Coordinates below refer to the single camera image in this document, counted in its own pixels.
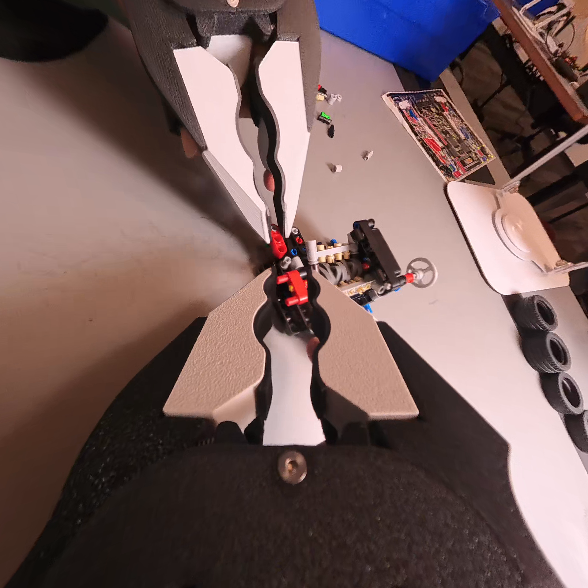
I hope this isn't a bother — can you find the wooden side table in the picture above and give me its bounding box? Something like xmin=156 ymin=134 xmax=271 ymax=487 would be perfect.
xmin=494 ymin=0 xmax=588 ymax=125

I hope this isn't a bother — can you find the person's left hand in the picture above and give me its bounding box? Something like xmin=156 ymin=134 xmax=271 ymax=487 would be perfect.
xmin=180 ymin=130 xmax=276 ymax=192

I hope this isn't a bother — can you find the lego car chassis assembly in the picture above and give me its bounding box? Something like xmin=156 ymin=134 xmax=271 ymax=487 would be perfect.
xmin=271 ymin=220 xmax=438 ymax=336

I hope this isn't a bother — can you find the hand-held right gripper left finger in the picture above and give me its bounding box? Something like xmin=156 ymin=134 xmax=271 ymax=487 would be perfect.
xmin=162 ymin=269 xmax=276 ymax=435

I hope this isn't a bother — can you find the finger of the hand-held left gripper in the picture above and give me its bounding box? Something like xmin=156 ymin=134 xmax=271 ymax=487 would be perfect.
xmin=173 ymin=45 xmax=272 ymax=245
xmin=256 ymin=40 xmax=311 ymax=239

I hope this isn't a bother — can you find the blue plastic parts bin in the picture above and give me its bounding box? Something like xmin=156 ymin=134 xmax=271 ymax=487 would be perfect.
xmin=315 ymin=0 xmax=501 ymax=83

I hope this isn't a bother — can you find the lego sticker sheet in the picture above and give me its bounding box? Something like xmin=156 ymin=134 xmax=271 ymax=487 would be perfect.
xmin=381 ymin=89 xmax=497 ymax=183

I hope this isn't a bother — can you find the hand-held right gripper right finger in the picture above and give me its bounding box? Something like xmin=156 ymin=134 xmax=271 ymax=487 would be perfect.
xmin=311 ymin=275 xmax=420 ymax=436

